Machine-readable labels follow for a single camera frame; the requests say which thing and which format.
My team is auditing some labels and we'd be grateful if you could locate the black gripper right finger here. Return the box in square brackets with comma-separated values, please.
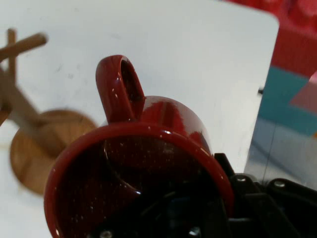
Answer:
[213, 153, 317, 238]

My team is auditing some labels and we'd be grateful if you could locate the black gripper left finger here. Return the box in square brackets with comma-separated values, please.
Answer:
[91, 183, 230, 238]

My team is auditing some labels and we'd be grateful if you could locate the red enamel mug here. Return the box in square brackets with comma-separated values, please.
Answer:
[43, 55, 235, 238]

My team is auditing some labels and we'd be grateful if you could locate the teal floor mat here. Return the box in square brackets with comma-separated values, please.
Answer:
[256, 66, 317, 137]

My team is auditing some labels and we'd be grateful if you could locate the wooden mug tree stand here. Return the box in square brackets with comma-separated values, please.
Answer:
[0, 28, 98, 196]

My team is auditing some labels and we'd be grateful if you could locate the large red foam block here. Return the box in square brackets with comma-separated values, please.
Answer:
[222, 0, 317, 75]

